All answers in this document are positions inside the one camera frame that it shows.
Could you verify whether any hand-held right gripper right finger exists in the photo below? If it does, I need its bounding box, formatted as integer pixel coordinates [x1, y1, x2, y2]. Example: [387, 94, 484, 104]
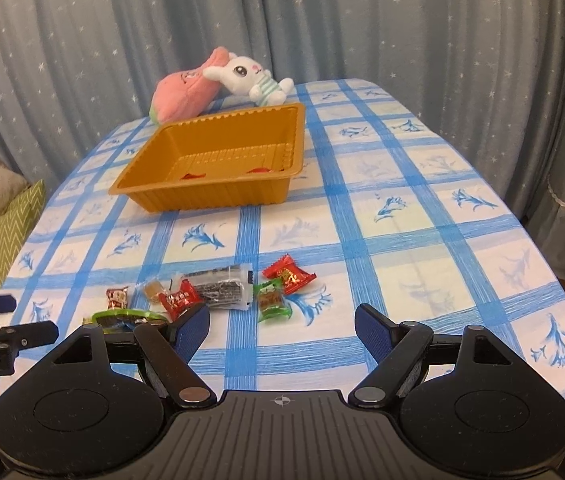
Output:
[349, 304, 514, 408]

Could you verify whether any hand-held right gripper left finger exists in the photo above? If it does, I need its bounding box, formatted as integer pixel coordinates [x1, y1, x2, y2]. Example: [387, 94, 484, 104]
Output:
[51, 304, 216, 407]

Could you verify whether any red snack packet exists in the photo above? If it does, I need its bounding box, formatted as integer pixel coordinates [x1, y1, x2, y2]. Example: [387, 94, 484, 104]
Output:
[157, 280, 203, 320]

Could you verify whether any clear black sesame bar packet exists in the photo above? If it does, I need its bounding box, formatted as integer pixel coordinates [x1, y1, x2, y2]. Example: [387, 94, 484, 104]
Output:
[177, 262, 254, 312]

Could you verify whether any clear caramel candy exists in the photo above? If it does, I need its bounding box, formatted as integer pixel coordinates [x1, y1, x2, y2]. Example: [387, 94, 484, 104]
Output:
[132, 277, 176, 306]

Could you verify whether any green snack packet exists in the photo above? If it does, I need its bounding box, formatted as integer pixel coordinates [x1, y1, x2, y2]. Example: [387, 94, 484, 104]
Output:
[91, 309, 169, 335]

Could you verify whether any small brown candy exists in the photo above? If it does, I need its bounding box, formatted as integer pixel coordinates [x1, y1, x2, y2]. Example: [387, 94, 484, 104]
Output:
[106, 286, 130, 311]

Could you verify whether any green candy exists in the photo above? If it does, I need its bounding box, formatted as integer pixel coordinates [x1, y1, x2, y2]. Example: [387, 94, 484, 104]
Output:
[253, 280, 294, 323]

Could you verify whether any yellow plastic tray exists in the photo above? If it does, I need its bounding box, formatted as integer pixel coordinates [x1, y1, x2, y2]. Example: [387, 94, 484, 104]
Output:
[108, 102, 307, 212]

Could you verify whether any green zigzag cushion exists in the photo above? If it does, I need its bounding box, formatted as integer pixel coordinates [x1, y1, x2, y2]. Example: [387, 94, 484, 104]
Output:
[0, 179, 46, 296]

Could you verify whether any blue checked tablecloth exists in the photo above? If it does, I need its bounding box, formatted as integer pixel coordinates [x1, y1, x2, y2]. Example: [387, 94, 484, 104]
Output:
[0, 80, 565, 413]

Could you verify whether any pink plush toy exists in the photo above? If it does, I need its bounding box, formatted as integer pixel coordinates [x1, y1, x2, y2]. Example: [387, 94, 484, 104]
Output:
[148, 46, 230, 126]

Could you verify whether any white bunny plush toy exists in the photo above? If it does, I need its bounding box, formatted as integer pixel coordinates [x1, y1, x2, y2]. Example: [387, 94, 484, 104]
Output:
[202, 52, 295, 107]

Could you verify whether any grey star print curtain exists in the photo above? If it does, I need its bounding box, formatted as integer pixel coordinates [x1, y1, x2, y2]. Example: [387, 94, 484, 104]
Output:
[0, 0, 565, 226]

